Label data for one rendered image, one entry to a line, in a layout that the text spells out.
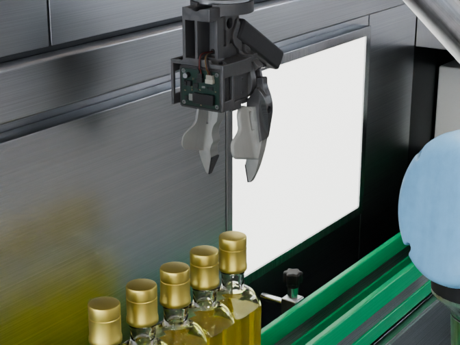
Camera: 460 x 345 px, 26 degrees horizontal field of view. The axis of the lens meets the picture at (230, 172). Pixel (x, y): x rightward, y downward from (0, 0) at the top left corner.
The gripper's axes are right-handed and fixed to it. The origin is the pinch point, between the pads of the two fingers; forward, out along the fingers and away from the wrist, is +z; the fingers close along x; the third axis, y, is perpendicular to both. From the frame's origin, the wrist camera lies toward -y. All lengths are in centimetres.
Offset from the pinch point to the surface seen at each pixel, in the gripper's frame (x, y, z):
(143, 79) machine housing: -13.0, 0.3, -8.9
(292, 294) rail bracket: -5.1, -23.6, 27.6
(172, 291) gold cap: 0.5, 13.0, 11.3
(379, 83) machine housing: -14, -70, 6
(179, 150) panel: -12.2, -5.6, 1.6
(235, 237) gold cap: 0.5, 0.3, 9.0
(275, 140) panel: -12.1, -29.7, 6.3
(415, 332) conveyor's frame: 6, -44, 40
